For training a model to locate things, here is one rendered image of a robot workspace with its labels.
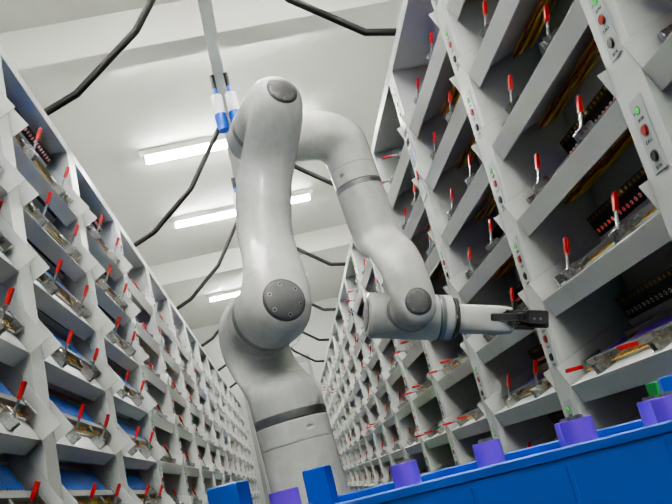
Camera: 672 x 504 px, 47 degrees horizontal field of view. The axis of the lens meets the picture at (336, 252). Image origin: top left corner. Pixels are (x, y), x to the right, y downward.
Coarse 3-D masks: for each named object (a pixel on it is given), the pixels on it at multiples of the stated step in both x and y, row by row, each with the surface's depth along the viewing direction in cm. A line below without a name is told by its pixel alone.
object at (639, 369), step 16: (640, 320) 170; (608, 336) 177; (624, 336) 177; (576, 352) 175; (592, 352) 175; (640, 352) 146; (656, 352) 133; (560, 368) 174; (608, 368) 156; (624, 368) 145; (640, 368) 140; (656, 368) 134; (576, 384) 169; (592, 384) 162; (608, 384) 155; (624, 384) 149; (640, 384) 143
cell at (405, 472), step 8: (400, 464) 52; (408, 464) 52; (416, 464) 52; (392, 472) 52; (400, 472) 52; (408, 472) 52; (416, 472) 52; (400, 480) 52; (408, 480) 51; (416, 480) 52
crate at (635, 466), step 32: (544, 448) 59; (576, 448) 40; (608, 448) 40; (640, 448) 39; (320, 480) 61; (448, 480) 42; (480, 480) 41; (512, 480) 41; (544, 480) 40; (576, 480) 40; (608, 480) 40; (640, 480) 39
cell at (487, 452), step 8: (480, 440) 50; (488, 440) 50; (496, 440) 50; (480, 448) 50; (488, 448) 50; (496, 448) 50; (480, 456) 50; (488, 456) 50; (496, 456) 50; (504, 456) 50; (480, 464) 50; (488, 464) 50
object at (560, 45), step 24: (576, 0) 132; (576, 24) 136; (552, 48) 146; (576, 48) 155; (552, 72) 150; (576, 72) 162; (528, 96) 162; (552, 96) 178; (504, 120) 191; (528, 120) 168; (504, 144) 183
